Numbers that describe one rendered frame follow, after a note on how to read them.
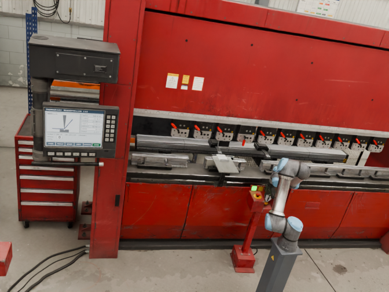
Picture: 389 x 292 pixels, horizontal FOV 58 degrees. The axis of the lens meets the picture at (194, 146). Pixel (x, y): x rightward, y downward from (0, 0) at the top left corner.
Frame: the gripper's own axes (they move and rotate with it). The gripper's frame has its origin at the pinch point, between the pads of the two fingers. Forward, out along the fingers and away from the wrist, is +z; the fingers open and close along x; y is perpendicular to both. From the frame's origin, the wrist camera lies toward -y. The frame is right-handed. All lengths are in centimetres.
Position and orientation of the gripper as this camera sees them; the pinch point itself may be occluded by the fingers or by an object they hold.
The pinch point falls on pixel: (267, 201)
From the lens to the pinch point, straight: 327.5
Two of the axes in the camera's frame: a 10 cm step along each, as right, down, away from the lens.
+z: -1.9, 8.4, 5.1
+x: -9.8, -1.0, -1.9
